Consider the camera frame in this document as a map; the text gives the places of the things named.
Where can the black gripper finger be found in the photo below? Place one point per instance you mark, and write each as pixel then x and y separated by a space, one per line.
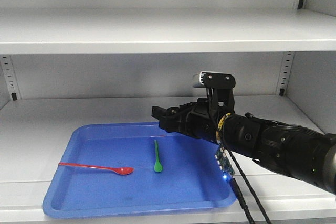
pixel 158 112
pixel 168 125

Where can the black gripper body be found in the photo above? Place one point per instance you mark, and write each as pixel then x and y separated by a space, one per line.
pixel 193 119

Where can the green plastic spoon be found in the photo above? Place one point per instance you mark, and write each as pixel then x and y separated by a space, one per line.
pixel 157 165

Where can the red plastic spoon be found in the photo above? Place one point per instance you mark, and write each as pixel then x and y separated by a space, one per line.
pixel 119 171

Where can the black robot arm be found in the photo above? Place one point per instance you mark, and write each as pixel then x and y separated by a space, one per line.
pixel 291 150

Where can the upper grey cabinet shelf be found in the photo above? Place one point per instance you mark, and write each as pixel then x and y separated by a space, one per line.
pixel 145 31

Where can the green circuit board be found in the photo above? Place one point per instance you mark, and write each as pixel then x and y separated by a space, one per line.
pixel 223 162

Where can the blue plastic tray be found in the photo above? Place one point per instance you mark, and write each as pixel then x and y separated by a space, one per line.
pixel 190 179

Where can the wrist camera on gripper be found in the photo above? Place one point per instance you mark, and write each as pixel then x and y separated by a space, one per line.
pixel 219 88

